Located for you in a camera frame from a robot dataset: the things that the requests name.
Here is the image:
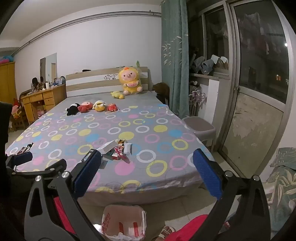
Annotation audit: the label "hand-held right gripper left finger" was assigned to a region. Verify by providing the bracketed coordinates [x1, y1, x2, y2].
[24, 149, 109, 241]

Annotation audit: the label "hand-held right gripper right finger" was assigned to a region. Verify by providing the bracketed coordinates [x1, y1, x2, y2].
[192, 148, 271, 241]

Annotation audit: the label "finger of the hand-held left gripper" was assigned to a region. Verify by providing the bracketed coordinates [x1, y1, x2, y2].
[6, 152, 33, 172]
[35, 159, 67, 186]

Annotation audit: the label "white small cardboard box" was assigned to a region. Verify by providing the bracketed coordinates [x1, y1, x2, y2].
[96, 140, 117, 155]

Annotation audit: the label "pink white snack box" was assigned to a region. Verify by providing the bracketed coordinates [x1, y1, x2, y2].
[110, 146, 130, 164]

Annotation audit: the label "white red-print trash bag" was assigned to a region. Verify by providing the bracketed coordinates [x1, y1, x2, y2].
[102, 205, 147, 241]

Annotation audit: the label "wooden chair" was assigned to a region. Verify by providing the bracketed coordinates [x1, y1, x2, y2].
[9, 90, 30, 130]

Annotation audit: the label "pink clothes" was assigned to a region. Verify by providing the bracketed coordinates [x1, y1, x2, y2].
[11, 104, 23, 118]

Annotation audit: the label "mauve plastic stool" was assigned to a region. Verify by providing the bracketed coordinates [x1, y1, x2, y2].
[181, 116, 216, 152]

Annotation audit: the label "black white plush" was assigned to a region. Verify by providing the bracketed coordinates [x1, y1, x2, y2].
[66, 103, 81, 116]

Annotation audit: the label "radiator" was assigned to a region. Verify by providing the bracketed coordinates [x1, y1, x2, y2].
[189, 85, 200, 116]

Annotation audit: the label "red plush with pink face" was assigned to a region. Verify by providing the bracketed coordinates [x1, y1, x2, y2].
[77, 101, 94, 113]

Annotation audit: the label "aluminium sliding door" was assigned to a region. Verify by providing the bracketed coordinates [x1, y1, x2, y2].
[217, 0, 293, 179]

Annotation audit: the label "yellow white plush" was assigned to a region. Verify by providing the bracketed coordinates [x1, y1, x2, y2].
[92, 100, 107, 112]

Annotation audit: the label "wooden desk with drawers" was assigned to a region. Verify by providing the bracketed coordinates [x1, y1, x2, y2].
[21, 83, 67, 124]

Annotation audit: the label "person's right foot in sandal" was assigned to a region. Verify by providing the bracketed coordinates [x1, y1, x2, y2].
[151, 226, 176, 241]

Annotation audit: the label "white board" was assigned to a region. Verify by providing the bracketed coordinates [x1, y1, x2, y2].
[203, 79, 219, 129]

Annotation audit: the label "teal leaf-print cloth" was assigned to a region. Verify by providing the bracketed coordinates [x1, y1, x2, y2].
[264, 147, 296, 232]

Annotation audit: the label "bed with circle-pattern sheet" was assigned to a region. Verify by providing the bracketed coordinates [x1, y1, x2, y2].
[5, 90, 220, 194]

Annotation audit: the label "yellow wooden wardrobe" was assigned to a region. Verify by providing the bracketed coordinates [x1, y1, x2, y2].
[0, 61, 18, 105]

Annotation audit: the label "pink clothes hangers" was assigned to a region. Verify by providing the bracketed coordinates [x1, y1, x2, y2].
[189, 89, 204, 109]

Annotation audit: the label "black chair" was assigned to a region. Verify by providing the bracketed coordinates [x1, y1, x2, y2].
[156, 93, 171, 106]

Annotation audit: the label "small yellow green plush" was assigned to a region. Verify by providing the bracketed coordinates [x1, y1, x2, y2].
[110, 91, 126, 100]

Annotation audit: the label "wooden white-striped headboard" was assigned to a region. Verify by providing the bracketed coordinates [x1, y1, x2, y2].
[66, 67, 148, 99]

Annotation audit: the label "brown furry bundle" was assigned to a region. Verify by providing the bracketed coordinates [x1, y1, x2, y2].
[152, 82, 170, 98]

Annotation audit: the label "large yellow pig plush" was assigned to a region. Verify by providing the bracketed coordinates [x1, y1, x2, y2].
[118, 66, 143, 96]

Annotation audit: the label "grey slippers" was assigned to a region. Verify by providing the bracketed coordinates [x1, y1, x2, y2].
[193, 57, 214, 75]

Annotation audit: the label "beige shoes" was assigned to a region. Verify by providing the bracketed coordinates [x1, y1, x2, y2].
[211, 55, 229, 70]

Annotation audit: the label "teal leaf-print curtain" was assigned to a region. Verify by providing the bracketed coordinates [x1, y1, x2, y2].
[161, 0, 190, 118]

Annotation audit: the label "aluminium window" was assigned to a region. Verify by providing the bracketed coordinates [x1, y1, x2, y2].
[188, 0, 232, 77]

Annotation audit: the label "grey ceiling pipe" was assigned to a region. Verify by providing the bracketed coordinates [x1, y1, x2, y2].
[13, 10, 162, 56]

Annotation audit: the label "wall mirror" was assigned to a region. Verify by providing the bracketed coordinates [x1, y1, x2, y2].
[40, 53, 57, 81]

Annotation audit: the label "blue pink inflatable ring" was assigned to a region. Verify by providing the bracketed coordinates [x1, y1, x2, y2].
[0, 55, 15, 65]

